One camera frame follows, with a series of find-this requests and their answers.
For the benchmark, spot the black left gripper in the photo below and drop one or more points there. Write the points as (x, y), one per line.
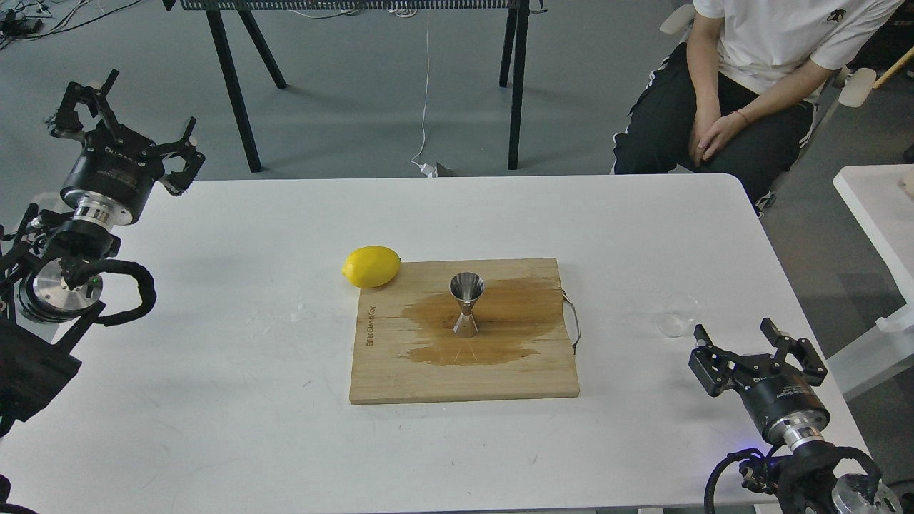
(111, 178)

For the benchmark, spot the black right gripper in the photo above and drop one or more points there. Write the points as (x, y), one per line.
(783, 407)

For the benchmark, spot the clear glass measuring cup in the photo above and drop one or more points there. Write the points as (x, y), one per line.
(679, 315)

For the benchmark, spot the steel double jigger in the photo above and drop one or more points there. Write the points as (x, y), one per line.
(466, 288)

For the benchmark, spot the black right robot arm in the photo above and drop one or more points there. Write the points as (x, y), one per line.
(804, 472)

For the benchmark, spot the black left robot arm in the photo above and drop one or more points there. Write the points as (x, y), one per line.
(61, 274)

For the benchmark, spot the seated person white shirt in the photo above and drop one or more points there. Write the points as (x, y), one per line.
(739, 94)

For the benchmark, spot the yellow lemon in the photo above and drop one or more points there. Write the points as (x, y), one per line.
(371, 266)

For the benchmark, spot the wooden cutting board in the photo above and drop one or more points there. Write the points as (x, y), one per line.
(405, 349)

